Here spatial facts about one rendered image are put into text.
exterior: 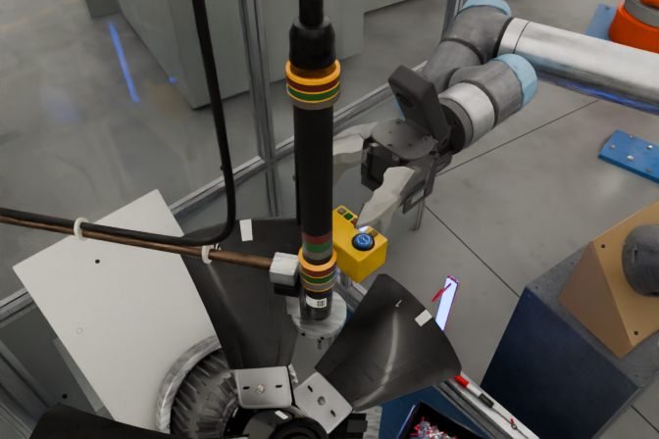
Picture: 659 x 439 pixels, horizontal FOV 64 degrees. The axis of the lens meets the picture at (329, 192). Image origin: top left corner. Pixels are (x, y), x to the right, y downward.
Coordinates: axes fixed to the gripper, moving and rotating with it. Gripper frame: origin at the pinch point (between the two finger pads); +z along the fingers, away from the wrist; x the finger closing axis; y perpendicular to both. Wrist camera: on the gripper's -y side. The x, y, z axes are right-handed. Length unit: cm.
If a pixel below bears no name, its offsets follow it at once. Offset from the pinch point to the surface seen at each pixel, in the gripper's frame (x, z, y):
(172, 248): 14.3, 12.4, 11.6
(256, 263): 5.6, 6.4, 11.5
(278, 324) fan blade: 8.3, 2.9, 32.9
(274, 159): 69, -43, 67
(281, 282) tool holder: 2.4, 5.4, 13.1
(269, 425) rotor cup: 0.0, 12.0, 40.2
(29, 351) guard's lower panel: 70, 36, 83
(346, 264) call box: 25, -29, 63
